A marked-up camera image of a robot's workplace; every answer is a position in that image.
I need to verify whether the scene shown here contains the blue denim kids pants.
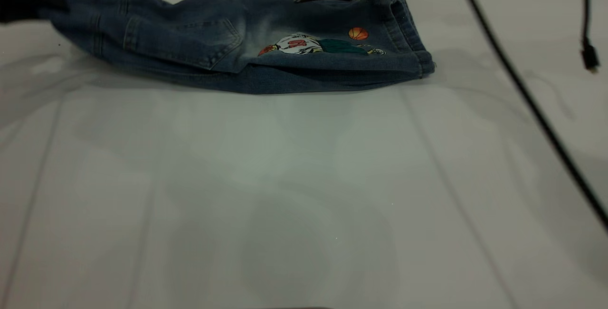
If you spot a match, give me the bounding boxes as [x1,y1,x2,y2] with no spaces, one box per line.
[33,0,436,95]

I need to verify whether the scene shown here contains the black cable with usb plug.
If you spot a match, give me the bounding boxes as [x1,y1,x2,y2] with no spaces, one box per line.
[580,0,600,73]

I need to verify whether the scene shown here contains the thick black cable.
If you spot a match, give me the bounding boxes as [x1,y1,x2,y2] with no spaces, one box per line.
[450,0,608,233]

